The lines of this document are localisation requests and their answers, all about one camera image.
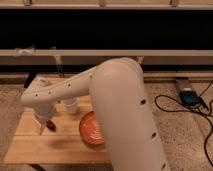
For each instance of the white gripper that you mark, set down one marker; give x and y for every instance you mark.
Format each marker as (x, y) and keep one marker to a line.
(42, 115)

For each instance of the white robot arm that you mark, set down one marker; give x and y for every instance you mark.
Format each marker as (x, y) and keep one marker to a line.
(119, 99)

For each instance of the wooden table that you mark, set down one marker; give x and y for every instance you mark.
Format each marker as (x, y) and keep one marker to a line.
(64, 146)

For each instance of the clear plastic cup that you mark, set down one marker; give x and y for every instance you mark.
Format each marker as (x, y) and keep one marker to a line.
(71, 105)

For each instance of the orange bowl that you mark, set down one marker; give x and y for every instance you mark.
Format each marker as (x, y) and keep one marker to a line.
(89, 129)

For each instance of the blue box on floor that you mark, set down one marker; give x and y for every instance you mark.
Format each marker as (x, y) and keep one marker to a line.
(189, 98)

